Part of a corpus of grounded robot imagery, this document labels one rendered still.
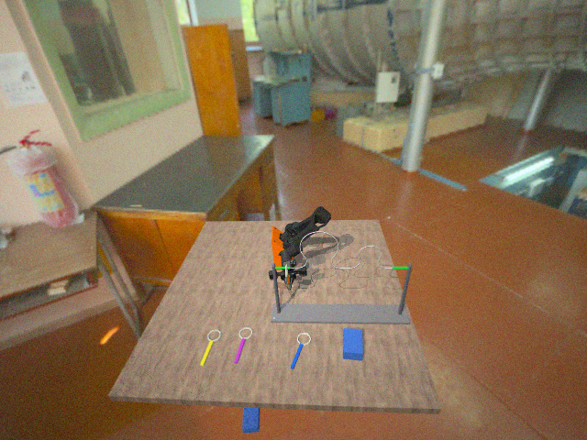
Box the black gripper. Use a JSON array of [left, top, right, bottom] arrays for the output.
[[269, 258, 307, 290]]

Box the yellow-handled loop tool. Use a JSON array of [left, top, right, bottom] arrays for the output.
[[200, 329, 221, 366]]

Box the white loop with blue handle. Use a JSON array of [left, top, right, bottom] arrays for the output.
[[291, 333, 311, 369]]

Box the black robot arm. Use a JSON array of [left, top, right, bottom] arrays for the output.
[[278, 206, 331, 268]]

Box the blue rectangular block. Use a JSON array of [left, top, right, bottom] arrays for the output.
[[242, 408, 260, 434], [343, 328, 363, 361]]

